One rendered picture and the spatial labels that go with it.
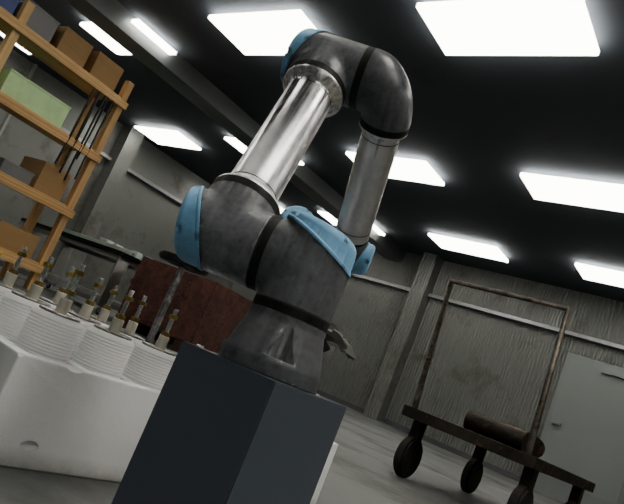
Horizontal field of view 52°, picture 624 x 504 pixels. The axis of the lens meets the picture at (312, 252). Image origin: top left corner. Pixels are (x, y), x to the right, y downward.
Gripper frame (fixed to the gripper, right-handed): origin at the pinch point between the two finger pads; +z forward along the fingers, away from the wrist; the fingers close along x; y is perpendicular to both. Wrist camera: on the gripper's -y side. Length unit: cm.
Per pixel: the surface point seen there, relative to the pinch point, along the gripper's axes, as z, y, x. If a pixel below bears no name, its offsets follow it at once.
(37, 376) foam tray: 3, 36, -41
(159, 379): -4.2, 12.2, -30.0
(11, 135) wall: -852, -414, -424
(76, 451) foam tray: 9.6, 19.9, -43.2
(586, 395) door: -314, -860, 283
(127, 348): -6.0, 22.7, -31.3
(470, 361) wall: -451, -896, 151
